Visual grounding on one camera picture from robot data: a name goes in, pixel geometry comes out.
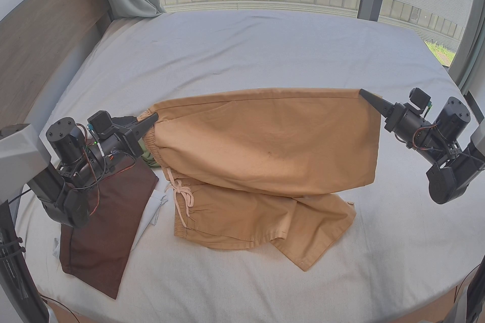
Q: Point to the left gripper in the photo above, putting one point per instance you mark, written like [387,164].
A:
[119,145]

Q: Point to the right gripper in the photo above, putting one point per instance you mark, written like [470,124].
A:
[407,126]

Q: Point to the tan shorts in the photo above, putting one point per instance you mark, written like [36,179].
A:
[265,139]

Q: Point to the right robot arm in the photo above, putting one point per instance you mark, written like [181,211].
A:
[451,177]

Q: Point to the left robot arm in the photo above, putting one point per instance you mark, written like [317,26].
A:
[72,200]

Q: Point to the bed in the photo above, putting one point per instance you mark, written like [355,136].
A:
[265,49]

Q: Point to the black garment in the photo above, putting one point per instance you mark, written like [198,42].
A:
[123,121]

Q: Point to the green garment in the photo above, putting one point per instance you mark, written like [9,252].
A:
[146,157]

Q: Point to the brown shorts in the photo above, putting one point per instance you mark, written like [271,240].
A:
[110,223]

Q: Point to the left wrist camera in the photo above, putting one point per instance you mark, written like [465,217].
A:
[100,122]

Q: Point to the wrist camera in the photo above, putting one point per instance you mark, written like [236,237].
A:
[418,96]
[100,122]

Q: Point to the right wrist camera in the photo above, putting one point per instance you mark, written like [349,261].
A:
[418,96]

